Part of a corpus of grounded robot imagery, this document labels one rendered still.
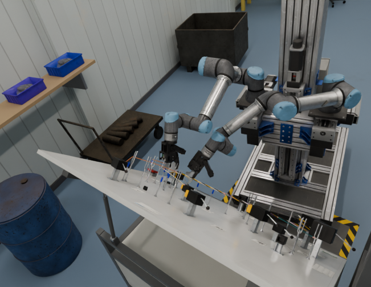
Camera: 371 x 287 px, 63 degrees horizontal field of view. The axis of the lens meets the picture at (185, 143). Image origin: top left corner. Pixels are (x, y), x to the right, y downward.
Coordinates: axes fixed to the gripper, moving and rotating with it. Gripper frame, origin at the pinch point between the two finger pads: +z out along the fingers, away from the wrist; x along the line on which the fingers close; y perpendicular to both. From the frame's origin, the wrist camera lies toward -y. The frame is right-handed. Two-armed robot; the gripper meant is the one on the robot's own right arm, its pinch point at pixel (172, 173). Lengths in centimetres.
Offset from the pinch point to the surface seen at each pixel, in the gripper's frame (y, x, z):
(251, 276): 47, 90, -12
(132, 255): 31.2, 8.0, 36.6
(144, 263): 29, 16, 37
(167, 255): 7.2, 7.3, 47.5
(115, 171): 46, 20, -17
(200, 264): -2, 25, 47
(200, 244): 50, 75, -15
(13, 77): 35, -201, -39
